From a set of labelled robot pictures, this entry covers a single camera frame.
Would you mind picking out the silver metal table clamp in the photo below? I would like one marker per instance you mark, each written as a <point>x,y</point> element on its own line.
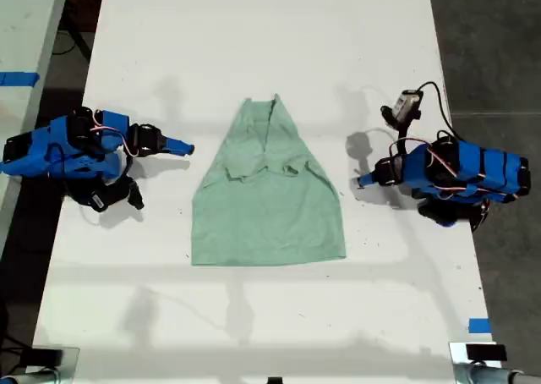
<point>69,358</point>
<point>460,367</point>

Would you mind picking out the tiny black edge block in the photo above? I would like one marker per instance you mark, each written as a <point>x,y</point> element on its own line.
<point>274,380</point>

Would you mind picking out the short blue tape strip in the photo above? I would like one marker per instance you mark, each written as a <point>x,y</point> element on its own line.
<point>479,325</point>

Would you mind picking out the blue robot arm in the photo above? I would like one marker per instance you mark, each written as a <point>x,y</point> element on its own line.
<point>465,170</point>
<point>50,151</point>

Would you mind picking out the black camera stalk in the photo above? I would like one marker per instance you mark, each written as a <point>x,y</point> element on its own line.
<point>401,136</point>

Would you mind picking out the long blue tape strip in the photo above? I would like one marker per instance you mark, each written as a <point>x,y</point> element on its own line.
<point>17,79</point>

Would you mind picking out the white side table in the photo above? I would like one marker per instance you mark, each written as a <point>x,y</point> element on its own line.
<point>21,33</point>

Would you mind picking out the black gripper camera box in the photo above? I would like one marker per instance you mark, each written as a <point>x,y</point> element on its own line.
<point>112,193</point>

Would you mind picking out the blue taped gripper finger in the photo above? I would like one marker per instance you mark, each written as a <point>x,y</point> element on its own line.
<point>177,151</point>
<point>366,184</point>
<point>367,176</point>
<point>179,144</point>

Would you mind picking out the small black box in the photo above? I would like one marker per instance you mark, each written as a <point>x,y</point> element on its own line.
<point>486,352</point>
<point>47,357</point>

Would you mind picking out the pale green T-shirt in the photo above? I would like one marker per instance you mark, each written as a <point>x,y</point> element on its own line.
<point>266,215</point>

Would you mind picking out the silver gripper camera box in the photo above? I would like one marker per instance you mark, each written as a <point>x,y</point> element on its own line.
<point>406,104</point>

